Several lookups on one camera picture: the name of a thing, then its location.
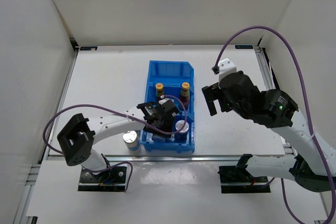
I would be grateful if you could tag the aluminium table frame rail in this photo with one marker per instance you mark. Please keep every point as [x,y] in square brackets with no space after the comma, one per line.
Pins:
[271,83]

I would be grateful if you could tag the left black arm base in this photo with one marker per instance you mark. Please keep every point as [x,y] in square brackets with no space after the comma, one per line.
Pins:
[116,179]

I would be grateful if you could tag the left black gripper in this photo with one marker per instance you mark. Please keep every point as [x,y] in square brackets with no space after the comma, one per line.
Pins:
[168,124]

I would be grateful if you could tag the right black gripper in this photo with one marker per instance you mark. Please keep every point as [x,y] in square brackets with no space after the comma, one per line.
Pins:
[211,94]

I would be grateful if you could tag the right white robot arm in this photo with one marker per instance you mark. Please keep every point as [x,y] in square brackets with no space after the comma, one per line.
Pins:
[278,112]

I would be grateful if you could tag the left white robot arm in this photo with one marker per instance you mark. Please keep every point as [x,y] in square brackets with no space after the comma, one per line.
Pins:
[78,136]

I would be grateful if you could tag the silver can front left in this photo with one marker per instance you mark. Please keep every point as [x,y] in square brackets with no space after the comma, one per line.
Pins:
[131,141]

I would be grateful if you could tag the sauce bottle yellow cap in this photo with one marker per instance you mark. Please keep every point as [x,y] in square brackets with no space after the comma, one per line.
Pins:
[185,94]
[159,91]

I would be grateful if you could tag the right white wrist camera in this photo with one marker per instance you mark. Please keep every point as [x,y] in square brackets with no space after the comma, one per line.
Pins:
[224,68]

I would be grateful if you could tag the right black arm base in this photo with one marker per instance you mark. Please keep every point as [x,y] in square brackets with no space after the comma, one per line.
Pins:
[234,181]

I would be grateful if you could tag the blue plastic divided bin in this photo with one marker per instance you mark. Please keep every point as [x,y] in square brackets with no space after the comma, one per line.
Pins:
[171,74]

